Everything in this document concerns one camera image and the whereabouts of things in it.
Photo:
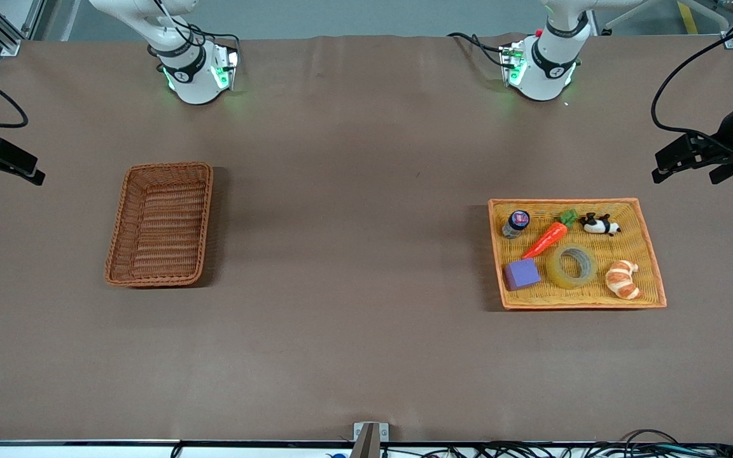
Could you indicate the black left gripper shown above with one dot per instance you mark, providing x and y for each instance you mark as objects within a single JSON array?
[{"x": 727, "y": 135}]

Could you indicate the yellow packing tape roll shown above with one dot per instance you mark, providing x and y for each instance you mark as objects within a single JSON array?
[{"x": 554, "y": 270}]

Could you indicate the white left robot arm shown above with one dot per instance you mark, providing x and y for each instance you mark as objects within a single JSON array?
[{"x": 544, "y": 76}]

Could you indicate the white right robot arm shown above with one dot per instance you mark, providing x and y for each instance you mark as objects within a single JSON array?
[{"x": 195, "y": 83}]

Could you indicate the brown wicker basket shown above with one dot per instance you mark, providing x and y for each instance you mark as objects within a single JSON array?
[{"x": 163, "y": 222}]

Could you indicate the yellow wicker tray basket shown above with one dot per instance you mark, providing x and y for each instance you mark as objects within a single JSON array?
[{"x": 570, "y": 298}]

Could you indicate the black white panda toy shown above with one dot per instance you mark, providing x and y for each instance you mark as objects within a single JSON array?
[{"x": 599, "y": 225}]

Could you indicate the toy croissant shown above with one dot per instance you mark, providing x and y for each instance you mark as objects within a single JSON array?
[{"x": 621, "y": 280}]

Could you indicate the orange toy carrot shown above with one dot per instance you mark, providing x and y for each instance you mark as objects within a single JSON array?
[{"x": 548, "y": 238}]

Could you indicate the small bottle with dark cap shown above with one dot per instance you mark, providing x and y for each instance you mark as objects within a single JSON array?
[{"x": 516, "y": 224}]

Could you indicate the purple foam cube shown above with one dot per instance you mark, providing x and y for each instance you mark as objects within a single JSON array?
[{"x": 522, "y": 275}]

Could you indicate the brown table cover sheet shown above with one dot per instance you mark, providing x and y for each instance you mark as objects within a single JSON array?
[{"x": 341, "y": 254}]

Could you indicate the grey metal bracket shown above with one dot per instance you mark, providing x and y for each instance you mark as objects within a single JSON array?
[{"x": 369, "y": 439}]

